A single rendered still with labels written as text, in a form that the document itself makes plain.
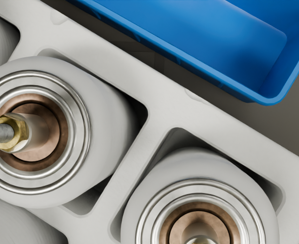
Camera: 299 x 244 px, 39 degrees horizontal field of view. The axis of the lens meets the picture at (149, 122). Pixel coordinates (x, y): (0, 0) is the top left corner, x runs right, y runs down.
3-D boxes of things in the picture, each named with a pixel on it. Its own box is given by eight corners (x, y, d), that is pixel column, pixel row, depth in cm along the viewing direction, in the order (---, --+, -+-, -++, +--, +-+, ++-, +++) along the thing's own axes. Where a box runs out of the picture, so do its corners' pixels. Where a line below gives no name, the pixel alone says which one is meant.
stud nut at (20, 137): (33, 125, 23) (27, 124, 22) (22, 154, 23) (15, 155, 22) (0, 111, 23) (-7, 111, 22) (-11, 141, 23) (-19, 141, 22)
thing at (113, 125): (154, 103, 43) (133, 86, 25) (120, 190, 44) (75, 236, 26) (68, 70, 44) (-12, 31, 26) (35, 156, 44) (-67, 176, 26)
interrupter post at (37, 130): (57, 121, 26) (39, 120, 23) (43, 157, 26) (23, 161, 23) (22, 107, 26) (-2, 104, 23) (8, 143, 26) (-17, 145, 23)
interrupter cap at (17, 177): (112, 97, 26) (109, 96, 25) (67, 212, 26) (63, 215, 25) (-1, 53, 26) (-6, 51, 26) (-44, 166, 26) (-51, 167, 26)
